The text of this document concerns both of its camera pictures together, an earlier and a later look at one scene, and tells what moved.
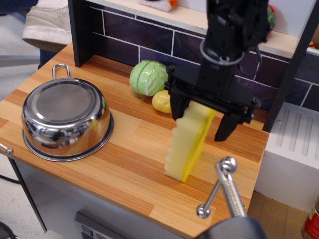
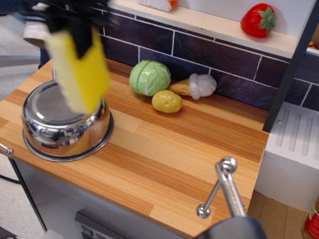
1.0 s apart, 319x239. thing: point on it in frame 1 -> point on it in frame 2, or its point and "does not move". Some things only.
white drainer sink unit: (289, 168) does not move
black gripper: (213, 82) -> (80, 16)
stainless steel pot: (66, 119) does not move
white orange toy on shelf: (164, 5) does not move
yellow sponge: (190, 133) -> (86, 79)
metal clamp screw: (225, 167) does not move
